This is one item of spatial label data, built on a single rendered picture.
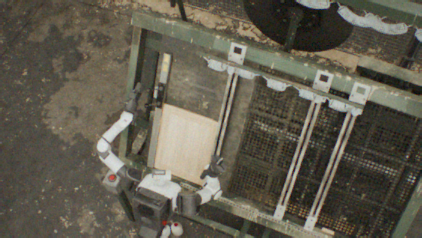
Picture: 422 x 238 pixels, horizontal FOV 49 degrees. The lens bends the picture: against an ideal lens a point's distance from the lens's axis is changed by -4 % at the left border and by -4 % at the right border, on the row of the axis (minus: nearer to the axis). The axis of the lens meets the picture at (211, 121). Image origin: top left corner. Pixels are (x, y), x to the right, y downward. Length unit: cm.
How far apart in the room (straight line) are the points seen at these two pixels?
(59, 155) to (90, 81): 94
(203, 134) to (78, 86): 233
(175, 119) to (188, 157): 32
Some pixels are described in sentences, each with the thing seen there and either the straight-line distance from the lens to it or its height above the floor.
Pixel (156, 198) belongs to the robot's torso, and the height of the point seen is 139.
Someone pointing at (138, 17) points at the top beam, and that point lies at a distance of 327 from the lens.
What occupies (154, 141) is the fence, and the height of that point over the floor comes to 111.
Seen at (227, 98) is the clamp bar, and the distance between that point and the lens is 321.
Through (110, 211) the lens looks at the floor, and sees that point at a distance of 466.
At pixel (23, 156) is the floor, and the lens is 520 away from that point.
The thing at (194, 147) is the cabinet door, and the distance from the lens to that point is 353.
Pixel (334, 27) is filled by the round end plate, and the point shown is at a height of 181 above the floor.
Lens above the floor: 426
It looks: 59 degrees down
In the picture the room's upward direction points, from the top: 3 degrees counter-clockwise
